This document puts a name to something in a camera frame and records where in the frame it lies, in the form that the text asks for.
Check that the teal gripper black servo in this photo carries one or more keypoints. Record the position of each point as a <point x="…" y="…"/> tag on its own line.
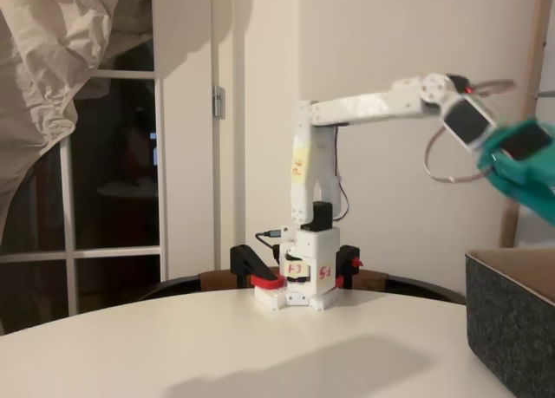
<point x="511" y="163"/>

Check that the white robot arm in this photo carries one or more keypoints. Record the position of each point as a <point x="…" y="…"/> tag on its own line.
<point x="368" y="107"/>

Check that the dark grey felt box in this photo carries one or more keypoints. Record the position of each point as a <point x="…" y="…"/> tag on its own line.
<point x="507" y="320"/>

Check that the thin metal rod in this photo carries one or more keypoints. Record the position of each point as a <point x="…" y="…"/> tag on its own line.
<point x="547" y="95"/>

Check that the dark round chair backrest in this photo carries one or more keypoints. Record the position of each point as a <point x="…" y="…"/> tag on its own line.
<point x="412" y="284"/>

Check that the metal door hinge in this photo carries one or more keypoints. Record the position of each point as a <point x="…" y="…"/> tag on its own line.
<point x="218" y="103"/>

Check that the white framed glass door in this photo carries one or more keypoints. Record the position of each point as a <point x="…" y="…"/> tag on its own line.
<point x="186" y="155"/>

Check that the beige crumpled curtain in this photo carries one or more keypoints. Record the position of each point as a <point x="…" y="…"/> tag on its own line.
<point x="43" y="47"/>

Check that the wooden frame translucent panel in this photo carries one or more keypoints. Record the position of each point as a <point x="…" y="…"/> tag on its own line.
<point x="524" y="68"/>

